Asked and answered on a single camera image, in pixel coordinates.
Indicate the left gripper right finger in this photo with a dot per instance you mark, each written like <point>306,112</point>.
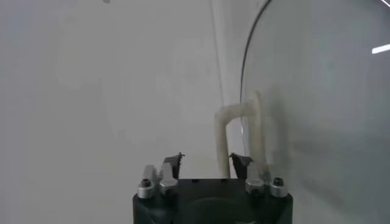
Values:
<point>254,187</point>

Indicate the round glass lid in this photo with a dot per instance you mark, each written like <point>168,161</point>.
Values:
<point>320,76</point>

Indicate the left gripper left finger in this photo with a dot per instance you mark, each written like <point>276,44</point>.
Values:
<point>166,179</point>

